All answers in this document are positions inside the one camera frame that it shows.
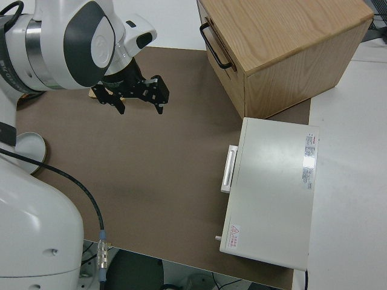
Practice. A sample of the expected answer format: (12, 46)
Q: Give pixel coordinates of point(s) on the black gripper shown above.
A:
(127, 81)

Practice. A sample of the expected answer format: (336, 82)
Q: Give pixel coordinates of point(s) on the gray plate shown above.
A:
(30, 148)

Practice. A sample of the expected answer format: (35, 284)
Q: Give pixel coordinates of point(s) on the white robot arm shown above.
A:
(45, 45)

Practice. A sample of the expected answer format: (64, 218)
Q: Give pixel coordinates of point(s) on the brown table mat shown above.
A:
(151, 169)

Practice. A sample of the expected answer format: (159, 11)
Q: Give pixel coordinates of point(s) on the large wooden box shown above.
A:
(287, 45)

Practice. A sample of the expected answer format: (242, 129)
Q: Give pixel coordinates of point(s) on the white toaster oven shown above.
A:
(272, 187)

